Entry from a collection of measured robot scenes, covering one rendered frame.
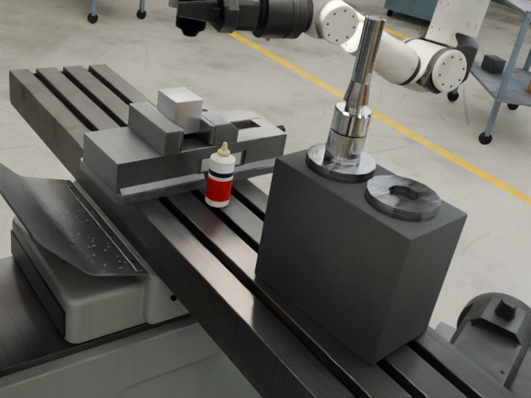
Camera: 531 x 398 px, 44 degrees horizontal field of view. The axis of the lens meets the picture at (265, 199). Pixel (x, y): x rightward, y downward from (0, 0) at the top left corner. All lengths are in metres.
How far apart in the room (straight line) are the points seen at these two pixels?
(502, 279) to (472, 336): 1.44
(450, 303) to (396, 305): 1.92
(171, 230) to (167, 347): 0.26
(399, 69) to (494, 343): 0.66
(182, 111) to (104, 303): 0.33
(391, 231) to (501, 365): 0.80
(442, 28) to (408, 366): 0.67
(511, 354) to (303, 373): 0.82
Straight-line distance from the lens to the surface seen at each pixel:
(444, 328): 1.87
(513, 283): 2.98
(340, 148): 0.81
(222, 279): 0.92
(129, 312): 1.10
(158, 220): 1.03
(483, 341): 1.55
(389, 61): 1.21
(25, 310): 1.17
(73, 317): 1.06
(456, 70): 1.27
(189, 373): 1.28
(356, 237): 0.78
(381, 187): 0.79
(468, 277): 2.90
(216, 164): 1.04
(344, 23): 1.10
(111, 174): 1.06
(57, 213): 1.14
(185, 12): 1.03
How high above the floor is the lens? 1.48
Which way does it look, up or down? 29 degrees down
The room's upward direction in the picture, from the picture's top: 10 degrees clockwise
